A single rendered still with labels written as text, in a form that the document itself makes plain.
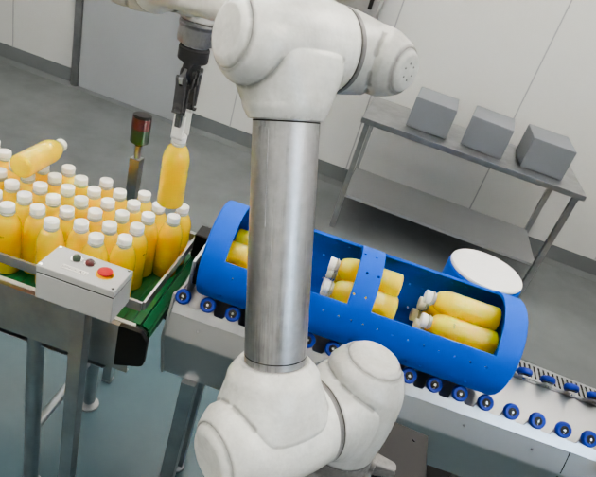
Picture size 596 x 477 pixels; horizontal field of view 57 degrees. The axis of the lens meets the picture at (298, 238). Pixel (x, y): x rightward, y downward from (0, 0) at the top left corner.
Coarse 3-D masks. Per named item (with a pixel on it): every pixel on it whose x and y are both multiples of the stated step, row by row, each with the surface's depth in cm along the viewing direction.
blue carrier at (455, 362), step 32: (224, 224) 146; (224, 256) 144; (320, 256) 169; (352, 256) 166; (384, 256) 151; (224, 288) 147; (320, 288) 170; (352, 288) 144; (416, 288) 167; (448, 288) 164; (480, 288) 157; (320, 320) 146; (352, 320) 144; (384, 320) 142; (512, 320) 143; (416, 352) 144; (448, 352) 142; (480, 352) 141; (512, 352) 141; (480, 384) 146
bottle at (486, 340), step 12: (432, 324) 148; (444, 324) 147; (456, 324) 147; (468, 324) 148; (444, 336) 147; (456, 336) 147; (468, 336) 146; (480, 336) 146; (492, 336) 147; (480, 348) 147; (492, 348) 146
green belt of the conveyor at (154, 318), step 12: (12, 276) 153; (24, 276) 154; (156, 276) 170; (180, 276) 174; (144, 288) 164; (168, 288) 167; (180, 288) 172; (156, 300) 161; (168, 300) 164; (120, 312) 153; (132, 312) 154; (144, 312) 155; (156, 312) 157; (144, 324) 151; (156, 324) 156
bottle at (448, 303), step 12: (432, 300) 152; (444, 300) 150; (456, 300) 150; (468, 300) 151; (444, 312) 151; (456, 312) 150; (468, 312) 150; (480, 312) 149; (492, 312) 150; (480, 324) 150; (492, 324) 149
